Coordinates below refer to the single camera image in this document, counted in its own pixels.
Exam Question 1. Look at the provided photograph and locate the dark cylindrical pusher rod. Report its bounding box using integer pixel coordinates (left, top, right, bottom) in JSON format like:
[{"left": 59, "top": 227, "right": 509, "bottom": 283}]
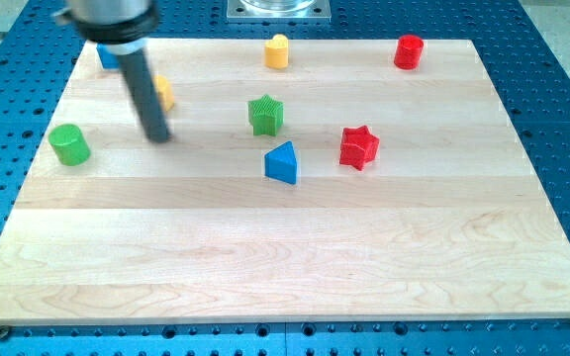
[{"left": 117, "top": 48, "right": 170, "bottom": 143}]

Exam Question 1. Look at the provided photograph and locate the green star block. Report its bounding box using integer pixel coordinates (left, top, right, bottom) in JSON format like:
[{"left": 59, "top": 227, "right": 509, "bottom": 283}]
[{"left": 247, "top": 94, "right": 284, "bottom": 136}]

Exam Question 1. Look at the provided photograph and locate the red star block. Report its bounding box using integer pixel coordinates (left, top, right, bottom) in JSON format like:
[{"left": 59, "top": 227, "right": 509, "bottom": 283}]
[{"left": 339, "top": 126, "right": 380, "bottom": 171}]

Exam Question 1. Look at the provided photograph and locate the blue cube block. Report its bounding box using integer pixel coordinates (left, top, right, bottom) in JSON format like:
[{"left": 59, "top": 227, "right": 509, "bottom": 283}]
[{"left": 96, "top": 44, "right": 119, "bottom": 70}]

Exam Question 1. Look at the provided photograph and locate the yellow block behind rod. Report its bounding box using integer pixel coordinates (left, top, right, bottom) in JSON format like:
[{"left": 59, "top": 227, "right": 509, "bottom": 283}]
[{"left": 153, "top": 75, "right": 175, "bottom": 112}]

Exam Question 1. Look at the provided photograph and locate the green cylinder block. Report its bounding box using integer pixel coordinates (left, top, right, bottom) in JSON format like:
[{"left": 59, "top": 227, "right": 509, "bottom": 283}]
[{"left": 48, "top": 124, "right": 91, "bottom": 166}]

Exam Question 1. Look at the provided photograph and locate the yellow heart block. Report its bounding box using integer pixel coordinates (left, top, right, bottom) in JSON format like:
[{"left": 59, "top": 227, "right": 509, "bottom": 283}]
[{"left": 264, "top": 34, "right": 289, "bottom": 69}]

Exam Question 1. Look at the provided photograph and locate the blue triangle block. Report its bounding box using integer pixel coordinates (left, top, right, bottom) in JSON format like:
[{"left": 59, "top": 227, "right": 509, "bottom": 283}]
[{"left": 264, "top": 141, "right": 298, "bottom": 185}]

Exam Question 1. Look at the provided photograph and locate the wooden board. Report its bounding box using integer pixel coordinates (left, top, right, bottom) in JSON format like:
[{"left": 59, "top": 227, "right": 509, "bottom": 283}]
[{"left": 0, "top": 39, "right": 570, "bottom": 325}]

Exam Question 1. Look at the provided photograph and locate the red cylinder block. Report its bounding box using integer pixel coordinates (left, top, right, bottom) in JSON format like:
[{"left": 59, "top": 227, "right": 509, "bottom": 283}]
[{"left": 393, "top": 35, "right": 425, "bottom": 70}]

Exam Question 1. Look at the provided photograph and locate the blue perforated table plate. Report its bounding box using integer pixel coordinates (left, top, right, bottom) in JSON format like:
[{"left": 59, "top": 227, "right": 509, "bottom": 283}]
[{"left": 0, "top": 1, "right": 570, "bottom": 355}]

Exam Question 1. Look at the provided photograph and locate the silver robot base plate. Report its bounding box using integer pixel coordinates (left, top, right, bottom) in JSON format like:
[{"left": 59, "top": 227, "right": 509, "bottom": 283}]
[{"left": 226, "top": 0, "right": 332, "bottom": 23}]

